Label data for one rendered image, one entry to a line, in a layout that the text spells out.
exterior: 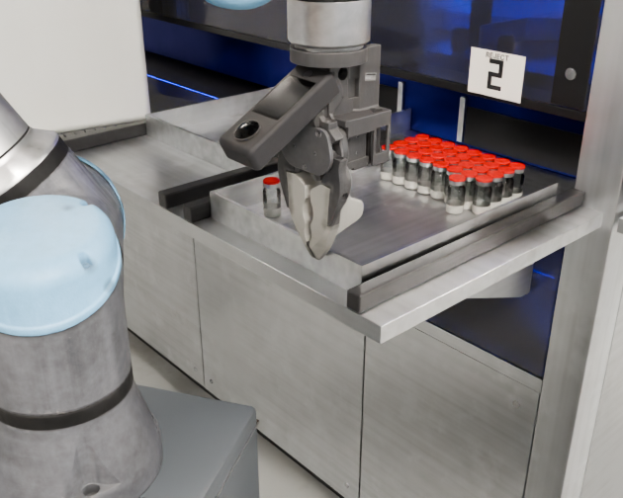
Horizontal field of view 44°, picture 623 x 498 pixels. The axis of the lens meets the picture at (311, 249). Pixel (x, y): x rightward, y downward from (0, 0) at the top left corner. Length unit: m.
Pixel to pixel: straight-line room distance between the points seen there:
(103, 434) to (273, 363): 1.05
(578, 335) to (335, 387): 0.58
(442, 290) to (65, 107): 0.98
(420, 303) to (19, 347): 0.37
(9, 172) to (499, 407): 0.83
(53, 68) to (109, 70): 0.11
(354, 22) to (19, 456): 0.45
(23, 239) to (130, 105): 1.03
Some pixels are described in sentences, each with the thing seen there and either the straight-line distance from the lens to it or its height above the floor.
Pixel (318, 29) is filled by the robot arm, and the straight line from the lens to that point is 0.68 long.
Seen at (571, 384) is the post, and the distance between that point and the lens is 1.14.
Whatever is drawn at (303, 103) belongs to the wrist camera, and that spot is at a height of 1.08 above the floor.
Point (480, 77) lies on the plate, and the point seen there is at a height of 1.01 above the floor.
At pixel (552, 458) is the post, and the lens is 1.23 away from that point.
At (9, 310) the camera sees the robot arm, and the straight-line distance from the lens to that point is 0.58.
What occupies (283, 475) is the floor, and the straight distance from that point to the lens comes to 1.86.
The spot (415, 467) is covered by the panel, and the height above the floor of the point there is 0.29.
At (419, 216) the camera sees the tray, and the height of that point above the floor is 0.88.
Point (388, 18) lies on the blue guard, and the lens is 1.17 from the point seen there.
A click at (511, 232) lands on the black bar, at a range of 0.90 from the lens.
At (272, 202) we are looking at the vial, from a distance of 0.92.
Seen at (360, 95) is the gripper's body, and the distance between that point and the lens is 0.74.
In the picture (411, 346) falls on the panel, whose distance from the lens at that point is 1.31.
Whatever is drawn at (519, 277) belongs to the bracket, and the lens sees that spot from 1.07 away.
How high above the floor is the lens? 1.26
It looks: 26 degrees down
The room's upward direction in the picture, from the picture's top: straight up
